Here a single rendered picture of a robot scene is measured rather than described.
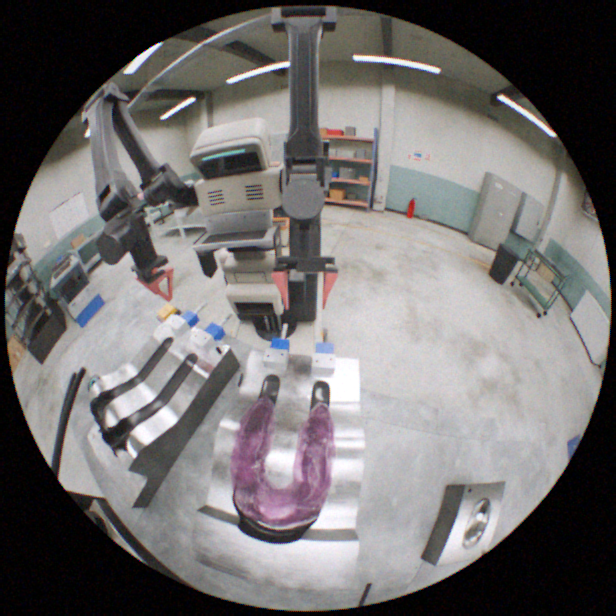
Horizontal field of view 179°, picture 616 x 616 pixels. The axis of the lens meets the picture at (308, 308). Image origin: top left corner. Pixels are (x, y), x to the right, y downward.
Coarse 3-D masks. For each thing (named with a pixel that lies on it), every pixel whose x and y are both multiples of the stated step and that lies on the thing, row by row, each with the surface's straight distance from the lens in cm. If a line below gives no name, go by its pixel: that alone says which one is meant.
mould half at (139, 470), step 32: (192, 352) 50; (224, 352) 46; (96, 384) 62; (160, 384) 52; (192, 384) 46; (224, 384) 51; (160, 416) 47; (192, 416) 48; (96, 448) 69; (128, 448) 46; (160, 448) 47; (128, 480) 57; (160, 480) 56
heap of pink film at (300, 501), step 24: (264, 408) 38; (240, 432) 35; (264, 432) 35; (312, 432) 34; (240, 456) 35; (264, 456) 36; (312, 456) 33; (240, 480) 37; (264, 480) 36; (312, 480) 35; (240, 504) 38; (264, 504) 37; (288, 504) 36; (312, 504) 36
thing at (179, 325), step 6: (204, 306) 60; (186, 312) 59; (192, 312) 58; (198, 312) 59; (174, 318) 58; (180, 318) 56; (186, 318) 57; (192, 318) 56; (198, 318) 58; (174, 324) 56; (180, 324) 55; (186, 324) 55; (192, 324) 57; (174, 330) 57; (180, 330) 55; (186, 330) 56; (180, 336) 57
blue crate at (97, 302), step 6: (96, 300) 365; (102, 300) 368; (90, 306) 365; (96, 306) 367; (84, 312) 364; (90, 312) 367; (96, 312) 370; (78, 318) 364; (84, 318) 367; (90, 318) 369; (84, 324) 369
